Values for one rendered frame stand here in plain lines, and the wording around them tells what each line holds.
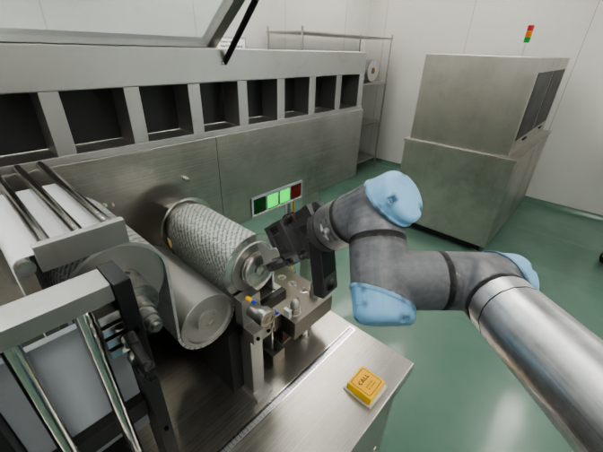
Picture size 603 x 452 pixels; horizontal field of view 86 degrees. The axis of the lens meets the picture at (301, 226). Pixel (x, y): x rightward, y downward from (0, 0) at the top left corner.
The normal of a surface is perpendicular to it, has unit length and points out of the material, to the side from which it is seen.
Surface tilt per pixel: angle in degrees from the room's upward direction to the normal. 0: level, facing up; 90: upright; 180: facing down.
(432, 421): 0
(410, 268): 34
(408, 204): 50
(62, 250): 90
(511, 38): 90
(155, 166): 90
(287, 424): 0
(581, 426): 86
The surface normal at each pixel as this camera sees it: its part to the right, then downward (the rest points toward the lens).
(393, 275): 0.07, -0.33
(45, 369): 0.74, 0.34
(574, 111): -0.67, 0.34
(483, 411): 0.03, -0.88
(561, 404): -0.99, -0.10
